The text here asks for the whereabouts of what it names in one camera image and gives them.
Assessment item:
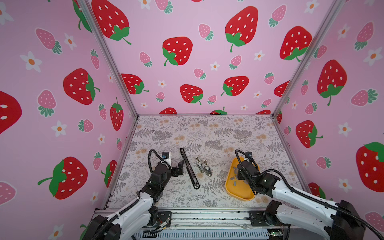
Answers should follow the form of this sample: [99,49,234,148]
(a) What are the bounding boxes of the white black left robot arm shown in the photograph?
[83,149,184,240]

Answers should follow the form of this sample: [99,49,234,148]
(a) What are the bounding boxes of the yellow plastic tray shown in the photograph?
[225,158,255,202]

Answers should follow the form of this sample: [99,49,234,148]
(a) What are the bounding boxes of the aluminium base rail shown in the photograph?
[86,206,340,240]

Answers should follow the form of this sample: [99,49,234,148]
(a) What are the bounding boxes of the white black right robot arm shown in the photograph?
[235,150,384,240]

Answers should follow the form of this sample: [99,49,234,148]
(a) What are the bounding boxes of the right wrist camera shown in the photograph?
[245,152,254,162]

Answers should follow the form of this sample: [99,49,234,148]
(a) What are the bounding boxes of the black long stapler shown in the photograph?
[180,148,200,190]

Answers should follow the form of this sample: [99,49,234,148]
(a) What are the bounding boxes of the grey staple strips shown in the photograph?
[228,167,238,186]

